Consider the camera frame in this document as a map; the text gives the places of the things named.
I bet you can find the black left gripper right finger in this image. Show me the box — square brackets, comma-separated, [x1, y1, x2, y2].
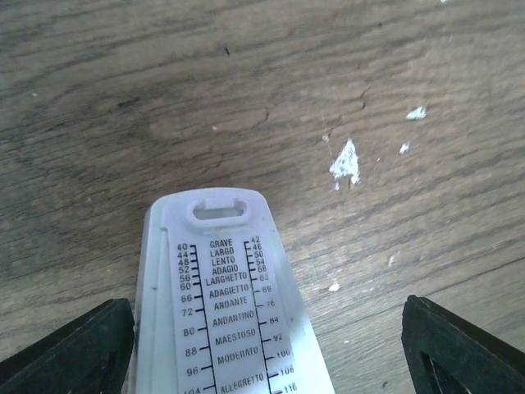
[401, 295, 524, 393]

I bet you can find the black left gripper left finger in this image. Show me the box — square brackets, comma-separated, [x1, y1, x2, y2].
[1, 299, 135, 393]

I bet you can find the white metronome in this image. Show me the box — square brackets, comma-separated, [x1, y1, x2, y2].
[128, 188, 334, 393]

